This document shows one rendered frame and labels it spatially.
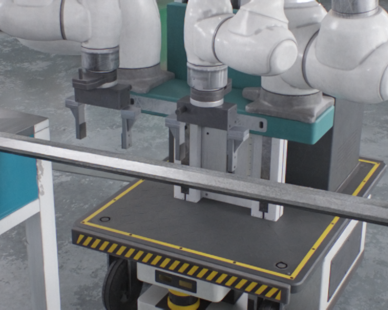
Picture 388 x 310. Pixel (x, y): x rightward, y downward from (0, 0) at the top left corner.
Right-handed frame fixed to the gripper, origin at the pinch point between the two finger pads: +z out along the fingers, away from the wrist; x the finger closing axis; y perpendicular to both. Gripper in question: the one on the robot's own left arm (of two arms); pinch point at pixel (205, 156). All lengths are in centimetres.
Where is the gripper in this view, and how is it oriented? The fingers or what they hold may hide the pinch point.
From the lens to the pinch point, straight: 179.1
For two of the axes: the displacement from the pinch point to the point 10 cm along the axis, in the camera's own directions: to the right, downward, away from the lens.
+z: -0.1, 9.2, 3.8
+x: 8.9, 1.8, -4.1
